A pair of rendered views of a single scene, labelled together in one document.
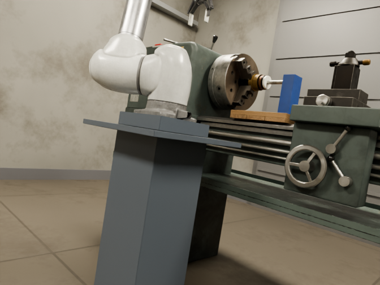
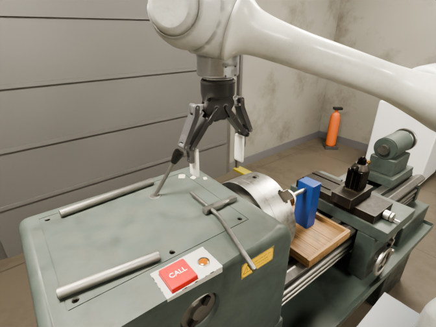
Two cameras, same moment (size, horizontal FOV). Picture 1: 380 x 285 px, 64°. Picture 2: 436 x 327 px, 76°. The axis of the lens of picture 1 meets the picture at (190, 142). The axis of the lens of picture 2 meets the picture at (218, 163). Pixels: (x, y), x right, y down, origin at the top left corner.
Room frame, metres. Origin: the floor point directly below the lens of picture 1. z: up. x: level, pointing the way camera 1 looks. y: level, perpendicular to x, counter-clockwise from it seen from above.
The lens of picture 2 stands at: (1.77, 0.67, 1.71)
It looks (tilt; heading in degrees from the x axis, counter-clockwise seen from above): 26 degrees down; 277
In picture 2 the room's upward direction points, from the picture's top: straight up
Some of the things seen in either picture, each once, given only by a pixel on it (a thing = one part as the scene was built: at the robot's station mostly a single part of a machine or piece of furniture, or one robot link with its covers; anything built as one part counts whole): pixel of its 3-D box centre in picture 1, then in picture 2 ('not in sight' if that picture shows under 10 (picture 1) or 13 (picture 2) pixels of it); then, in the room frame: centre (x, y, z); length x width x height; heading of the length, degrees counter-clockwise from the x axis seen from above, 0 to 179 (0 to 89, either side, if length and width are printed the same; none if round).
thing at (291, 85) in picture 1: (289, 99); (306, 202); (1.49, -0.44, 1.00); 0.08 x 0.06 x 0.23; 134
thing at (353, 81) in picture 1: (345, 79); (356, 178); (1.24, -0.58, 1.07); 0.07 x 0.07 x 0.10; 44
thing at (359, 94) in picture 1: (336, 97); (351, 193); (1.25, -0.56, 1.00); 0.20 x 0.10 x 0.05; 44
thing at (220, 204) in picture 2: not in sight; (220, 204); (1.84, 0.01, 1.27); 0.12 x 0.02 x 0.02; 44
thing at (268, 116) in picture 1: (276, 121); (296, 226); (1.53, -0.41, 0.89); 0.36 x 0.30 x 0.04; 134
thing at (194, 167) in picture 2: (190, 20); (194, 161); (1.89, 0.11, 1.44); 0.03 x 0.01 x 0.07; 134
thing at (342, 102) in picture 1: (346, 112); (340, 193); (1.28, -0.63, 0.95); 0.43 x 0.18 x 0.04; 134
